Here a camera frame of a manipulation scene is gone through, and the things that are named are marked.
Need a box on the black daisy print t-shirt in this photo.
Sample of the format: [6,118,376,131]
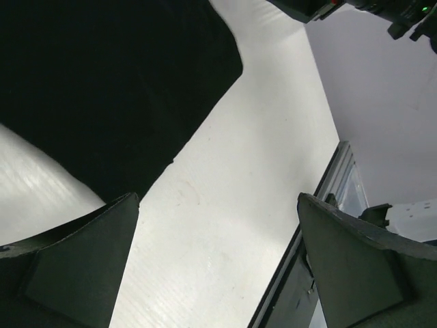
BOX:
[1,1,243,202]

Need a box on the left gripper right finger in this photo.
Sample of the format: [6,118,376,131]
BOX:
[297,193,436,327]

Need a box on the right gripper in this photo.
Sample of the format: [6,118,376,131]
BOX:
[270,0,436,41]

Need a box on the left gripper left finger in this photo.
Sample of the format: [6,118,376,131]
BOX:
[1,193,139,327]

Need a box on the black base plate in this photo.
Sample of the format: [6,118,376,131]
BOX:
[248,228,318,328]

